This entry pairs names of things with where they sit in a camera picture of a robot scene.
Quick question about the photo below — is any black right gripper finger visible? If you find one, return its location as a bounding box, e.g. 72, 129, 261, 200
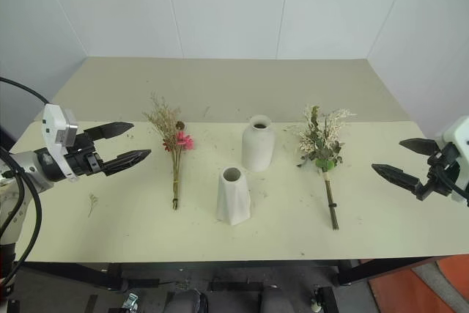
399, 138, 440, 157
371, 163, 422, 192

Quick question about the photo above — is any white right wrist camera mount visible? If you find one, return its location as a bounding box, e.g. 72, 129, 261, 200
437, 115, 469, 207

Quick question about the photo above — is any black table frame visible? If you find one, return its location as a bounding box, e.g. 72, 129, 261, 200
7, 256, 455, 294

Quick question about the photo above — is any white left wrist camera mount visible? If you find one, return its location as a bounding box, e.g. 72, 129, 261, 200
41, 103, 80, 183

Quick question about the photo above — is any small dried flower sprig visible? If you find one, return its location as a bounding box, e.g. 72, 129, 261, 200
86, 192, 99, 218

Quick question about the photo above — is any white faceted ceramic vase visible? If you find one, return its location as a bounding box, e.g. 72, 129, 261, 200
215, 166, 252, 227

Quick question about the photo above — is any white green dried flower bouquet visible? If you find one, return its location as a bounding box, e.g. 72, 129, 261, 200
284, 104, 357, 231

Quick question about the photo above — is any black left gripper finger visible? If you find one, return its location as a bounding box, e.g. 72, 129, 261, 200
100, 149, 152, 177
84, 121, 135, 141

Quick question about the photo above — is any table caster wheel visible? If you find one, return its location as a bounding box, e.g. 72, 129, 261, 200
309, 287, 325, 309
120, 292, 140, 310

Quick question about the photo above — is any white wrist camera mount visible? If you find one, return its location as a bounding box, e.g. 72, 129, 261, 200
437, 115, 469, 207
41, 103, 80, 183

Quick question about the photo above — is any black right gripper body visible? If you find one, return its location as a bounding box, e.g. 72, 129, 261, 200
414, 145, 463, 202

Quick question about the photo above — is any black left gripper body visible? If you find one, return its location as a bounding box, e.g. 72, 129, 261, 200
64, 132, 108, 177

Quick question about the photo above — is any white bottle-shaped ceramic vase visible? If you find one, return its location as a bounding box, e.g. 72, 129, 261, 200
241, 114, 276, 173

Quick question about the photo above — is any pink dried flower bouquet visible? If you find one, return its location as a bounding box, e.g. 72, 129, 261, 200
143, 92, 195, 210

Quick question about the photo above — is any dark rounded robot foot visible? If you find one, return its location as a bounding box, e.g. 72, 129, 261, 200
259, 285, 291, 313
166, 288, 210, 313

